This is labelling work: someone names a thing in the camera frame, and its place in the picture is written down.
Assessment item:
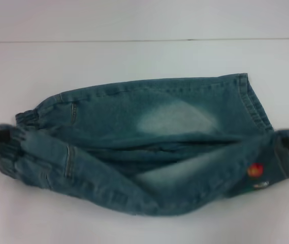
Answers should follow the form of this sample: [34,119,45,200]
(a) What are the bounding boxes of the blue denim shorts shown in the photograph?
[0,73,289,217]

